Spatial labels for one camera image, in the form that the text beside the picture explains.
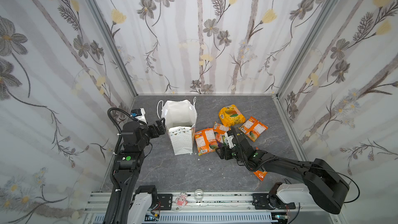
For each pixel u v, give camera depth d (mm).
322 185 424
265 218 702
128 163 488
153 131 636
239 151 657
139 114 604
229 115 1020
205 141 900
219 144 927
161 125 652
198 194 771
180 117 954
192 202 749
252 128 983
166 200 740
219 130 971
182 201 717
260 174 819
